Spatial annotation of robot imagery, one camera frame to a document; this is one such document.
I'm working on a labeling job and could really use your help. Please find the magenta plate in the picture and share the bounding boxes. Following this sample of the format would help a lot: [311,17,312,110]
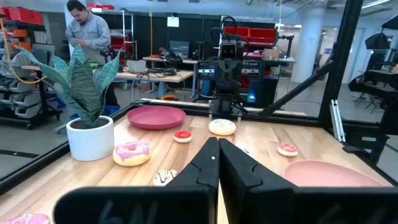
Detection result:
[126,105,187,131]

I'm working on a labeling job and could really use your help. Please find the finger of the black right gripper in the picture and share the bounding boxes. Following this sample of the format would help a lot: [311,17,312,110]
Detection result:
[219,62,229,91]
[228,62,238,91]

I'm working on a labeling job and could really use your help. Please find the black shelf rack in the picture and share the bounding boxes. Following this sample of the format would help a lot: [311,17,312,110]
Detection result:
[0,6,63,130]

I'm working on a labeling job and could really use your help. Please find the white plant pot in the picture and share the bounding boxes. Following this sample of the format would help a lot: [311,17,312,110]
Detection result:
[65,115,115,162]

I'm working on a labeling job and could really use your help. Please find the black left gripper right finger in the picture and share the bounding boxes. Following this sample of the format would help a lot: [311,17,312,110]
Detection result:
[219,138,398,224]

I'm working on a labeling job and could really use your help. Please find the wooden workbench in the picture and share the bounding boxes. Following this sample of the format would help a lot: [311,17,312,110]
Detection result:
[114,70,195,100]

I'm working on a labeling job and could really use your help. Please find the pale pink plate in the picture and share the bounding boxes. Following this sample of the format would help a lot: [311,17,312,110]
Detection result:
[283,159,388,188]

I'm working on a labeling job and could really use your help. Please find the red storage bins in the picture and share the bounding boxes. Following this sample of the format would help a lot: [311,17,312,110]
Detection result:
[0,6,44,26]

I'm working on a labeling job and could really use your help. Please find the large pink frosted donut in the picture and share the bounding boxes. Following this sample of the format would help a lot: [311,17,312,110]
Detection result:
[112,139,151,167]

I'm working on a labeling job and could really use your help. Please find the large pink donut white drizzle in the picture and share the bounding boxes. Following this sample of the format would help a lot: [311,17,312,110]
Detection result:
[1,213,52,224]

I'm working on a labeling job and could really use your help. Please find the small pink donut white drizzle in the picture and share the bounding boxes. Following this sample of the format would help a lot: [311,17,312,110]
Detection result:
[277,142,299,157]

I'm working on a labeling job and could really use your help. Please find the aluminium bracket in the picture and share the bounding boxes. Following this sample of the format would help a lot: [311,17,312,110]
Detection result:
[329,99,346,143]

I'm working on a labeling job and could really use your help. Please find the large white donut blue drizzle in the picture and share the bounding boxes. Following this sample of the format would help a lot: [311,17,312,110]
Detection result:
[208,118,237,136]

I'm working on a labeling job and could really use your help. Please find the black equipment cabinet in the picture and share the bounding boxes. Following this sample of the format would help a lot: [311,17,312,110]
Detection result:
[197,58,279,108]

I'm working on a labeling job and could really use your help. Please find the small white donut dark drizzle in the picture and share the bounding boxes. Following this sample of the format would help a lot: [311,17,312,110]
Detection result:
[152,169,178,187]

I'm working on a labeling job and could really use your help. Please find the green snake plant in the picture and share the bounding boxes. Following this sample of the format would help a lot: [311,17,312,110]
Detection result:
[17,44,121,128]

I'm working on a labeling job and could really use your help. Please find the white pillar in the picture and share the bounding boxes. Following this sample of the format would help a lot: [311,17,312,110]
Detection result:
[292,6,326,83]

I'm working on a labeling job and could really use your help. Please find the person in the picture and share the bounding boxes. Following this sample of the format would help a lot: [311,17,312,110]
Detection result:
[64,0,122,106]

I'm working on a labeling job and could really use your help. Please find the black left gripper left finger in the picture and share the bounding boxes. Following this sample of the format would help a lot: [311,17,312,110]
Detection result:
[52,137,221,224]

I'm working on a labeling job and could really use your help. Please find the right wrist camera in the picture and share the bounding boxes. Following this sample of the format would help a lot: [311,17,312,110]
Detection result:
[220,39,244,60]

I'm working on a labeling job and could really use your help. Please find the red bin row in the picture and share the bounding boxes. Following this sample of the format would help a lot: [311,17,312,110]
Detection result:
[223,26,277,44]

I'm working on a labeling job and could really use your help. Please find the small red sprinkled donut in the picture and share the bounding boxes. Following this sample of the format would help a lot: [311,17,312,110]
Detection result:
[173,130,193,144]

